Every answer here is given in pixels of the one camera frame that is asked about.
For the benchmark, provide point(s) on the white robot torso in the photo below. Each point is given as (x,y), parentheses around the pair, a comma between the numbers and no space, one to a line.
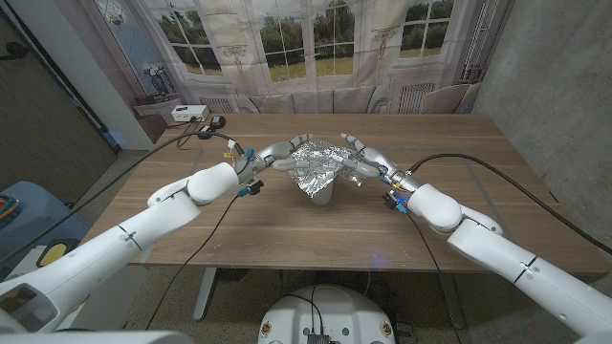
(327,310)

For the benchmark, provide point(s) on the grey table leg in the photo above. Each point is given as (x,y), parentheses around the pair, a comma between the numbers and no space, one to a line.
(452,306)

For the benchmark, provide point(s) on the crinkled aluminum foil sheet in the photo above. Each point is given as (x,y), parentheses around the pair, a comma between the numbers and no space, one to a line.
(318,162)

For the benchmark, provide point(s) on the white power box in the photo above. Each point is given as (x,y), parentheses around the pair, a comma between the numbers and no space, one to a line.
(189,113)

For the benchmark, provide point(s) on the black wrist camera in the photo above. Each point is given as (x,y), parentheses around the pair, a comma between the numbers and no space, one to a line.
(392,200)
(255,187)

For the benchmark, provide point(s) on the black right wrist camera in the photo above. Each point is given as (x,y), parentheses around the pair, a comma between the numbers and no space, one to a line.
(392,200)

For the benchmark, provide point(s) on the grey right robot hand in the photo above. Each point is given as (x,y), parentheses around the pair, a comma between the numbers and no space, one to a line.
(378,157)

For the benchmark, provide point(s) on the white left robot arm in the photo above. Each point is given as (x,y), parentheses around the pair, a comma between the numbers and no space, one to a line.
(124,239)

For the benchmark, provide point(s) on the white table leg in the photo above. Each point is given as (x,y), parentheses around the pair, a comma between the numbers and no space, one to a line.
(205,291)

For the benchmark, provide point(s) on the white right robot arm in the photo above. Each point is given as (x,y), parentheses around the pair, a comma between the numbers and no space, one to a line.
(507,258)

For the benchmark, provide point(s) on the printed window backdrop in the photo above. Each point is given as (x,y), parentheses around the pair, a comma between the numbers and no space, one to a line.
(306,52)

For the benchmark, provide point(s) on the translucent white plastic cup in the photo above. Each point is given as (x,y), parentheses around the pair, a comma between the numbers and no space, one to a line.
(323,197)

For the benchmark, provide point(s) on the black power adapter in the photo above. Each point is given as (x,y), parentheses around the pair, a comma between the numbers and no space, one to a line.
(204,134)
(218,122)

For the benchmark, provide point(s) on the orange and teal object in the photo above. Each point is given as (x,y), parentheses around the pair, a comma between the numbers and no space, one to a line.
(7,206)

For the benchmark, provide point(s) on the blue storage bin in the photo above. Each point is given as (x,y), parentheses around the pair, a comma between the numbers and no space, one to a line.
(38,220)

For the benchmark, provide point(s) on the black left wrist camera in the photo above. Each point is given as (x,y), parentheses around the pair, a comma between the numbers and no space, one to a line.
(255,187)

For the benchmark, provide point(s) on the yellow and black pad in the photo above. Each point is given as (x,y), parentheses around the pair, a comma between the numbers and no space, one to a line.
(55,253)

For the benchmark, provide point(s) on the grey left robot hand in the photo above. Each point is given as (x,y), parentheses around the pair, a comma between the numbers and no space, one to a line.
(272,152)

